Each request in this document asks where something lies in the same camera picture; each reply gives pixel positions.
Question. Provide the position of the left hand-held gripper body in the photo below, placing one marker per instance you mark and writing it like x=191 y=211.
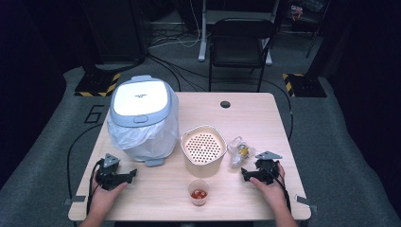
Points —
x=108 y=176

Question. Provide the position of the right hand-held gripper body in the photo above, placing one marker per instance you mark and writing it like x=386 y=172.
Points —
x=267 y=170

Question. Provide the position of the person's left hand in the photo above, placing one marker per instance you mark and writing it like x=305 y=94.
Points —
x=102 y=200

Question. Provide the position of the person's right hand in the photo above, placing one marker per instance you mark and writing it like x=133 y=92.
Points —
x=274 y=195

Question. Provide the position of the crumpled clear plastic bag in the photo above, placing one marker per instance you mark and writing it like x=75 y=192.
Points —
x=235 y=159

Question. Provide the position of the yellow scrap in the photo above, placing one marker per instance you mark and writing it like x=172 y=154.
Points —
x=243 y=152

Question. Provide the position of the white plastic bin liner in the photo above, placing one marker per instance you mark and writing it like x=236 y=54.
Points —
x=153 y=140

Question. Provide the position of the beige strainer basket bucket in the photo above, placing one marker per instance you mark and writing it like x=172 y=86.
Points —
x=203 y=148

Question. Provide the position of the red food pieces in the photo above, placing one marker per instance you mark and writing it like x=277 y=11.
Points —
x=199 y=194

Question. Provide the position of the clear plastic cup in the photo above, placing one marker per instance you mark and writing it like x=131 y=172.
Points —
x=198 y=202

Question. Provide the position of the black table grommet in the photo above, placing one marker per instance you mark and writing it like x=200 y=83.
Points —
x=225 y=104

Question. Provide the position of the hazard-striped stand base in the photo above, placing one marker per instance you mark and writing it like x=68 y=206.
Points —
x=307 y=85
x=96 y=85

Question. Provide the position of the black folding chair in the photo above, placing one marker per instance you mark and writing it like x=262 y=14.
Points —
x=241 y=41

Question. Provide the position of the grey metal table bracket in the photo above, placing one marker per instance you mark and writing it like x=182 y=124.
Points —
x=305 y=201

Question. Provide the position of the white desk frame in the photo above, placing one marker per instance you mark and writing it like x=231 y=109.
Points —
x=202 y=41

